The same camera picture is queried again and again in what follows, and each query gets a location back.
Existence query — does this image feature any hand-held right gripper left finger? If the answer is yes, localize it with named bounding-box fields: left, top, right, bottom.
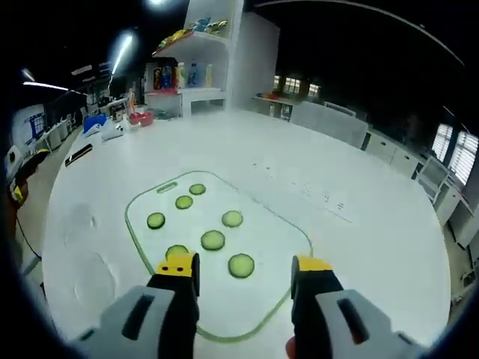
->
left=69, top=252, right=201, bottom=359

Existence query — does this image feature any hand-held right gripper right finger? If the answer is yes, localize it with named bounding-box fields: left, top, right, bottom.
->
left=290, top=254, right=426, bottom=359

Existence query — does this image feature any clear glass bowl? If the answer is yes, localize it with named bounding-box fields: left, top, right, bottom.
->
left=73, top=251, right=118, bottom=312

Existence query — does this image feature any glass petri dish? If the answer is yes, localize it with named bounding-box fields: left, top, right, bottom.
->
left=61, top=201, right=101, bottom=244

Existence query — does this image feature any group of cucumber slices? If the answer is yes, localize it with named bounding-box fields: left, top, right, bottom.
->
left=146, top=182, right=244, bottom=263

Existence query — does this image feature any round green cucumber slice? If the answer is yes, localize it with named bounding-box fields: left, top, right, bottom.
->
left=228, top=253, right=256, bottom=280

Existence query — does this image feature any person's left hand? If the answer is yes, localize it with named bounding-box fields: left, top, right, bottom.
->
left=7, top=174, right=31, bottom=207

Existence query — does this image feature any person's right hand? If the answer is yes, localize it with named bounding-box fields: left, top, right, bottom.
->
left=285, top=335, right=300, bottom=359

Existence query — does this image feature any white office desk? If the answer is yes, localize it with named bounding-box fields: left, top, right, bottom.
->
left=35, top=118, right=83, bottom=151
left=368, top=130, right=431, bottom=169

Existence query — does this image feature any blue white cloth item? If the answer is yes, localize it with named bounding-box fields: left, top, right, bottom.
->
left=82, top=114, right=110, bottom=134

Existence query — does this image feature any ceiling light strip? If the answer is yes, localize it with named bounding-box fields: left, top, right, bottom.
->
left=111, top=31, right=135, bottom=74
left=22, top=81, right=70, bottom=91

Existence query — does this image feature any white game controller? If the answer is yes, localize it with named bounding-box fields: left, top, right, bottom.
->
left=101, top=122, right=129, bottom=141

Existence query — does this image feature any white green-edged cutting board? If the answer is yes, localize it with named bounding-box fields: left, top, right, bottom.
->
left=124, top=171, right=314, bottom=344

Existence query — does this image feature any cream drink bottle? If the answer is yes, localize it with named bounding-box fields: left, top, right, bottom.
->
left=175, top=62, right=188, bottom=89

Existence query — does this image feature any yellow green snack packet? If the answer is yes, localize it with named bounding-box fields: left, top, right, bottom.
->
left=156, top=35, right=180, bottom=52

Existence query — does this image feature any pale blue drink bottle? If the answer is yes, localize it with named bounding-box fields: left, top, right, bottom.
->
left=186, top=62, right=201, bottom=89

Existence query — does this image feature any white desk partition panel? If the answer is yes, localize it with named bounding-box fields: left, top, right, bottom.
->
left=290, top=99, right=370, bottom=150

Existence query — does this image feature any large window with blinds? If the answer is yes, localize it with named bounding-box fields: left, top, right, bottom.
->
left=448, top=130, right=479, bottom=186

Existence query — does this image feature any small window with blinds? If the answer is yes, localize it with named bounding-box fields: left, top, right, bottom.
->
left=433, top=122, right=460, bottom=164

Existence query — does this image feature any white display shelf red trim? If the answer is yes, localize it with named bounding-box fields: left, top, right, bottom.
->
left=144, top=0, right=244, bottom=117

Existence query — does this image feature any distant row of windows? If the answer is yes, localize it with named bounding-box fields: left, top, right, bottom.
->
left=275, top=74, right=323, bottom=97

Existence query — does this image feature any blue white wall board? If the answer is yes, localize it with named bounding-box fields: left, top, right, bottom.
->
left=14, top=105, right=46, bottom=147

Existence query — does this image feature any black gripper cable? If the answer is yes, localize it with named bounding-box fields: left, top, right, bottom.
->
left=13, top=203, right=43, bottom=260

